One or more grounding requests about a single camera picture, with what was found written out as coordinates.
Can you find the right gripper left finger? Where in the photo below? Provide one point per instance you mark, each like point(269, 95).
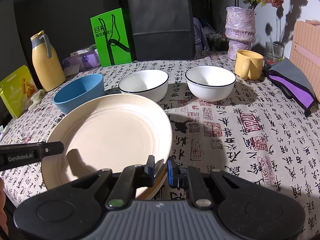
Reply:
point(128, 181)

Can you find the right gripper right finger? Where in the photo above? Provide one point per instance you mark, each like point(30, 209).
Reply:
point(192, 181)

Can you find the cream white plate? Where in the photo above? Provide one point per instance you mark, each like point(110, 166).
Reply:
point(113, 131)

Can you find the person's left hand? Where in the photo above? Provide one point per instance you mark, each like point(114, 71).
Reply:
point(3, 216)

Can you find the crumpled white tissue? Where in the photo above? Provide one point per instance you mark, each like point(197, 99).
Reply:
point(3, 131)

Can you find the white rubber gloves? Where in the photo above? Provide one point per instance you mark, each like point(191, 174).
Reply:
point(34, 100)

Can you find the yellow-green snack box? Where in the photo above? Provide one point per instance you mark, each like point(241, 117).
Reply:
point(17, 90)

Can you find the blue bowl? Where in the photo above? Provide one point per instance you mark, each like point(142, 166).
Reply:
point(79, 91)

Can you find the calligraphy print tablecloth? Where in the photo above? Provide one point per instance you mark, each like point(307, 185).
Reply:
point(256, 133)

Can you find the yellow thermos jug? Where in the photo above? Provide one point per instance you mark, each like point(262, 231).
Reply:
point(46, 62)

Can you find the white bowl black rim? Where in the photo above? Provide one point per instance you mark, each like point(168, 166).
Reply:
point(210, 83)
point(152, 84)

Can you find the purple tissue pack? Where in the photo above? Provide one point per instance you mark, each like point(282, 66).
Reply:
point(80, 63)

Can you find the yellow mug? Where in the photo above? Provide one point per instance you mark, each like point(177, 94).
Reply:
point(248, 64)

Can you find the small white box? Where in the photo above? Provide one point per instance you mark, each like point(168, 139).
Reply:
point(83, 50)

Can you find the grey purple cloth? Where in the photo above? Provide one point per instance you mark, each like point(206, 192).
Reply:
point(292, 82)

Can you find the drinking glass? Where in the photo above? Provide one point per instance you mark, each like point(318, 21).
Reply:
point(273, 53)

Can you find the green paper bag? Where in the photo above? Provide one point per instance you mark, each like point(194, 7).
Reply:
point(111, 38)

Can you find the purple glitter vase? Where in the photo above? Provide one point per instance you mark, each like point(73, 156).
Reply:
point(239, 29)

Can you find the black paper bag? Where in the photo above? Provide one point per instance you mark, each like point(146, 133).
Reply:
point(162, 29)

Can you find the pink ribbed box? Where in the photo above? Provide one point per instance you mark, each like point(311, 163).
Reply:
point(305, 51)

